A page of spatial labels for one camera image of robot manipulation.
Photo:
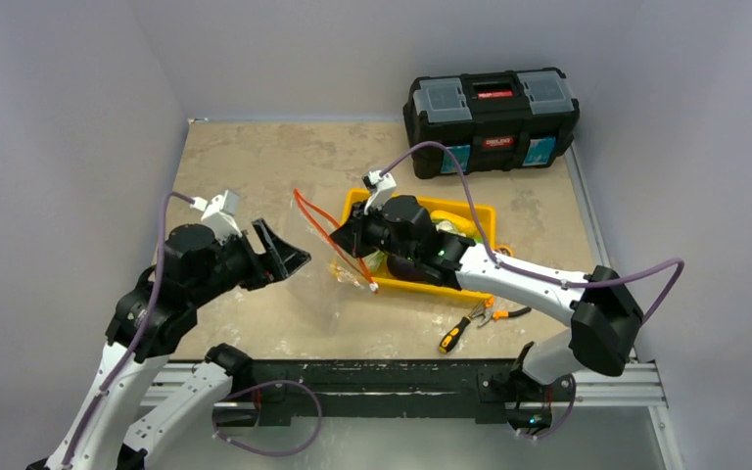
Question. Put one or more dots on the white cauliflower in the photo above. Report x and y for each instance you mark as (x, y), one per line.
(448, 227)

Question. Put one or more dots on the black plastic toolbox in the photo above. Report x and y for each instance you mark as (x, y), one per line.
(490, 121)

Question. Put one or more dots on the yellow black screwdriver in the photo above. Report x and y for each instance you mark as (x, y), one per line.
(451, 338)

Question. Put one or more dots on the purple eggplant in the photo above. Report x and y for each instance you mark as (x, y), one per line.
(420, 270)

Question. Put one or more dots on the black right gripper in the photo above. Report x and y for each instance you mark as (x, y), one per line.
(361, 227)

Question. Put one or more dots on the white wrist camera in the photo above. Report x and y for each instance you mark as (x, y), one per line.
(218, 213)
(381, 186)

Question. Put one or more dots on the yellow banana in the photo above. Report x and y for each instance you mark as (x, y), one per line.
(464, 223)

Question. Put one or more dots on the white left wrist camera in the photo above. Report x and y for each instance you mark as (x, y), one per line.
(218, 213)

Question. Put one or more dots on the clear orange zip bag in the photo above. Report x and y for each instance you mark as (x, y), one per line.
(331, 280)

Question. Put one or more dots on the yellow plastic tray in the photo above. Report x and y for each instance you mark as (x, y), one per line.
(485, 219)

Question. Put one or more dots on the orange handled pliers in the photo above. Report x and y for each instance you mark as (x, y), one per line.
(489, 314)

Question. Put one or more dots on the black metal base frame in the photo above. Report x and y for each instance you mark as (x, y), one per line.
(271, 392)

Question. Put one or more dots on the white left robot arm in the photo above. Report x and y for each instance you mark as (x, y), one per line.
(196, 264)

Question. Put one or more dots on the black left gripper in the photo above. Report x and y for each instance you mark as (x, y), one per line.
(286, 257)

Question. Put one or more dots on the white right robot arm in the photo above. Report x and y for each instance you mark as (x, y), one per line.
(601, 317)

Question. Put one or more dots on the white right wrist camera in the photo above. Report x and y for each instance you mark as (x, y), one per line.
(381, 186)

